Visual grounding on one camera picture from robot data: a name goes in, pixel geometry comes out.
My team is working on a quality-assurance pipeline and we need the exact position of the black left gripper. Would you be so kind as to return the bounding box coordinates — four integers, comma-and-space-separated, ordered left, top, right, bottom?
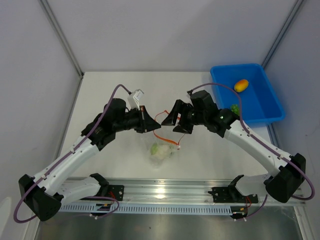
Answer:
113, 105, 161, 134

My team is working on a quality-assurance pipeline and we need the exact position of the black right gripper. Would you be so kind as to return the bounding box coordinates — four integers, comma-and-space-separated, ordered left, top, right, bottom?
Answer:
161, 100, 207, 135

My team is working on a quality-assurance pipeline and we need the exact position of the clear zip bag orange zipper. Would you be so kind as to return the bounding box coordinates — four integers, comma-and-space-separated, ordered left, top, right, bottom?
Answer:
139, 126, 186, 169

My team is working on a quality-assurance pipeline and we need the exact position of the green grape bunch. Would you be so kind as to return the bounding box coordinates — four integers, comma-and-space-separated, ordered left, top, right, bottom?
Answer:
230, 104, 240, 116

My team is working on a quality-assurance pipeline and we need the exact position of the orange yellow mango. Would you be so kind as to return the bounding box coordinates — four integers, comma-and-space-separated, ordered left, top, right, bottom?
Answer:
233, 79, 249, 93

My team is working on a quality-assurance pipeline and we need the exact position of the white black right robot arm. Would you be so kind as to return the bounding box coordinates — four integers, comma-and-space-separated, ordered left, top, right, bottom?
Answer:
161, 90, 306, 203

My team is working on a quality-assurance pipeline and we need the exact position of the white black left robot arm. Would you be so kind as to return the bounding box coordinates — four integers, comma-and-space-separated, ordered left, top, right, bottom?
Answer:
18, 98, 161, 222

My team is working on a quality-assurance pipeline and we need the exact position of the blue plastic bin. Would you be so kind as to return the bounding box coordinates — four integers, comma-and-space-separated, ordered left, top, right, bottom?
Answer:
210, 63, 286, 127

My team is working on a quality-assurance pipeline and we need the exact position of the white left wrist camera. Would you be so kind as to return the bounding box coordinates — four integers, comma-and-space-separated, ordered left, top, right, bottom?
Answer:
127, 89, 144, 109

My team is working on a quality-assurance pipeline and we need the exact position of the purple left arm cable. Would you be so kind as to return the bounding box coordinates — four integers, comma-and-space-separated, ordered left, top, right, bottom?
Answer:
13, 84, 133, 223

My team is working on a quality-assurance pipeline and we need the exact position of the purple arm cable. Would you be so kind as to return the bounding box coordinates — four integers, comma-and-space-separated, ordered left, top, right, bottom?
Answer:
187, 83, 316, 222
13, 84, 133, 223

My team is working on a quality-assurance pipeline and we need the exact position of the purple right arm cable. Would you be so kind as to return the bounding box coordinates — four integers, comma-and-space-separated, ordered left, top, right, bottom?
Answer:
187, 83, 316, 222

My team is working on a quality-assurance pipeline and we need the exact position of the aluminium extrusion rail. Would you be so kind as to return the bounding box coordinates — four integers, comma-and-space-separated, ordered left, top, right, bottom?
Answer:
49, 178, 307, 207

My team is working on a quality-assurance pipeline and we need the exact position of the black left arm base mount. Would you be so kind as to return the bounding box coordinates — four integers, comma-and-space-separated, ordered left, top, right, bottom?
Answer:
90, 173, 125, 201

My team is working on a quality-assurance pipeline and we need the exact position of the white slotted cable duct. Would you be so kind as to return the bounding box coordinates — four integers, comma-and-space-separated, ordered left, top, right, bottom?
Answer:
59, 202, 233, 216

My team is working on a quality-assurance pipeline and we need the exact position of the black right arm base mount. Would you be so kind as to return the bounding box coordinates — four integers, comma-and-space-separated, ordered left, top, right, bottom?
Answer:
207, 186, 259, 204

